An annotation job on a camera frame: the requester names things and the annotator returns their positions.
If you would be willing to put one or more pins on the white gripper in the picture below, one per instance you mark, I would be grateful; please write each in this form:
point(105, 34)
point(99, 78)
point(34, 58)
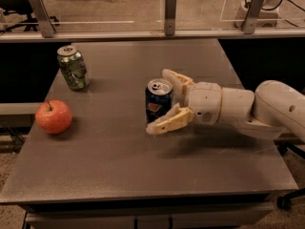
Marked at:
point(206, 100)

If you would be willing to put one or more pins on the blue pepsi can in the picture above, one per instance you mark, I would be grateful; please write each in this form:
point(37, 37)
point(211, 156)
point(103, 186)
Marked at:
point(159, 98)

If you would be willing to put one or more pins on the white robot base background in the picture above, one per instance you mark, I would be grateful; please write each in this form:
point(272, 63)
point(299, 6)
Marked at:
point(267, 18)

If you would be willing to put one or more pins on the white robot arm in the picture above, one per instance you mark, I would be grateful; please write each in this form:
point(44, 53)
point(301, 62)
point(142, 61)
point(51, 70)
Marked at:
point(174, 100)

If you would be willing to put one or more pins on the green soda can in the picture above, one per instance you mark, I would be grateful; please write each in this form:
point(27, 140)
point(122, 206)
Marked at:
point(73, 68)

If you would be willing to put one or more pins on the red apple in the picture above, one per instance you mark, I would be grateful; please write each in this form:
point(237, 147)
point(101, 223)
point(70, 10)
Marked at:
point(53, 116)

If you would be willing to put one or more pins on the black office chair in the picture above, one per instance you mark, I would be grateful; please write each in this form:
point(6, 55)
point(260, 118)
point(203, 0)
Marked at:
point(21, 7)

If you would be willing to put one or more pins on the middle metal bracket post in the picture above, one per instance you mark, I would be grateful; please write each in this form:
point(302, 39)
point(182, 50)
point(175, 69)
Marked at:
point(170, 14)

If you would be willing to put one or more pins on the metal bracket post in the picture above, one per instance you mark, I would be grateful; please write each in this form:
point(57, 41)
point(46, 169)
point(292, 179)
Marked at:
point(249, 24)
point(170, 14)
point(45, 26)

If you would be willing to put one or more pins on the grey metal rail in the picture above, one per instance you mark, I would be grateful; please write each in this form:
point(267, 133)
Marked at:
point(99, 36)

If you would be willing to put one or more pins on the right metal bracket post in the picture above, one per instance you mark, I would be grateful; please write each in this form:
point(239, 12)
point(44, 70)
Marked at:
point(249, 24)

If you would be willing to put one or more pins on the left metal bracket post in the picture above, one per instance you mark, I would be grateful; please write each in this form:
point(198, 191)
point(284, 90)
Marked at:
point(45, 26)

